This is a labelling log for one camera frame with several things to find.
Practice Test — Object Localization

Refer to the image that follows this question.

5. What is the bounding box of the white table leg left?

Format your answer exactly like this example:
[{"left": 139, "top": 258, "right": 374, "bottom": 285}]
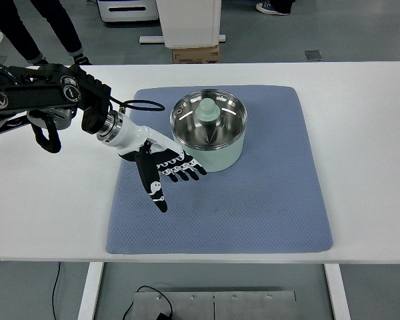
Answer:
[{"left": 77, "top": 262, "right": 105, "bottom": 320}]

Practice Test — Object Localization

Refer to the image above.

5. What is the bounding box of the white cabinet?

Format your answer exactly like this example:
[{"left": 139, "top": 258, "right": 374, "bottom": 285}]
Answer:
[{"left": 139, "top": 0, "right": 226, "bottom": 49}]

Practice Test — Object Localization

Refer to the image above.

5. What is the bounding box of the grey floor plate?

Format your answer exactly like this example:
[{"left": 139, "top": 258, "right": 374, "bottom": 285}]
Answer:
[{"left": 305, "top": 50, "right": 324, "bottom": 61}]

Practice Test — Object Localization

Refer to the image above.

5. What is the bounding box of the glass lid with green knob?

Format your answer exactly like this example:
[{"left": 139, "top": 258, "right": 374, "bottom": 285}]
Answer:
[{"left": 170, "top": 89, "right": 247, "bottom": 151}]

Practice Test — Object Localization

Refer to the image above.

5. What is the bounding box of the metal base plate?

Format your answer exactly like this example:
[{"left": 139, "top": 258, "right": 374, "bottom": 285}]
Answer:
[{"left": 129, "top": 291, "right": 301, "bottom": 319}]

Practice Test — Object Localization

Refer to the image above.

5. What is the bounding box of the blue white sneaker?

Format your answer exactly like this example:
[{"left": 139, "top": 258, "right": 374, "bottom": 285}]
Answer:
[{"left": 255, "top": 1, "right": 292, "bottom": 16}]

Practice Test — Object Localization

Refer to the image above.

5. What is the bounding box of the person in dark clothes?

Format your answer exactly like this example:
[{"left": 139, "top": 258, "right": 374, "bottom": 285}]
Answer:
[{"left": 0, "top": 0, "right": 93, "bottom": 66}]

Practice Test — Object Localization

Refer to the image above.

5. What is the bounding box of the white appliance with slot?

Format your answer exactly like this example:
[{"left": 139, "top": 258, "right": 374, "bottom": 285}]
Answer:
[{"left": 97, "top": 0, "right": 159, "bottom": 23}]

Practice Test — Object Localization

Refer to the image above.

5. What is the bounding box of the blue quilted mat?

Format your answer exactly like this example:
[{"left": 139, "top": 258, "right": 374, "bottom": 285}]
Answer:
[{"left": 106, "top": 85, "right": 333, "bottom": 255}]

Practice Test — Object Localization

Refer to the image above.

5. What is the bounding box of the cardboard box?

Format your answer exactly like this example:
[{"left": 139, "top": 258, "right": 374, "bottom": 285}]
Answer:
[{"left": 172, "top": 45, "right": 221, "bottom": 64}]

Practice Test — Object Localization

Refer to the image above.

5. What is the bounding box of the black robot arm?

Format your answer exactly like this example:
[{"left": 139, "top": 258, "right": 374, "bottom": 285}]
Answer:
[{"left": 0, "top": 64, "right": 207, "bottom": 212}]

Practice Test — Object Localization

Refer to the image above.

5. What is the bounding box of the white table leg right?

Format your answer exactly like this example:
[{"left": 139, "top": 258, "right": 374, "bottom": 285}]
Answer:
[{"left": 324, "top": 263, "right": 351, "bottom": 320}]

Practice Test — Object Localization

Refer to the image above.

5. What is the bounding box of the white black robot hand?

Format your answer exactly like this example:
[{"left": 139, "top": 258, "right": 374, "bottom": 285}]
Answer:
[{"left": 117, "top": 119, "right": 207, "bottom": 213}]

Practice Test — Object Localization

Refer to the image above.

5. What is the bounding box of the mint green pot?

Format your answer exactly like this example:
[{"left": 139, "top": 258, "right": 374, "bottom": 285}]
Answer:
[{"left": 174, "top": 133, "right": 245, "bottom": 172}]

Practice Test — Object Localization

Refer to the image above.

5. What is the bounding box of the white table leg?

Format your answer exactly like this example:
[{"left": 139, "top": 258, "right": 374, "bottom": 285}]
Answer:
[
  {"left": 324, "top": 263, "right": 351, "bottom": 320},
  {"left": 77, "top": 262, "right": 105, "bottom": 320}
]

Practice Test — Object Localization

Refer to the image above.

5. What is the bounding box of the black power cable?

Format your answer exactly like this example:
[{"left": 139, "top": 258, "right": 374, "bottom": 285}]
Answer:
[{"left": 51, "top": 261, "right": 174, "bottom": 320}]

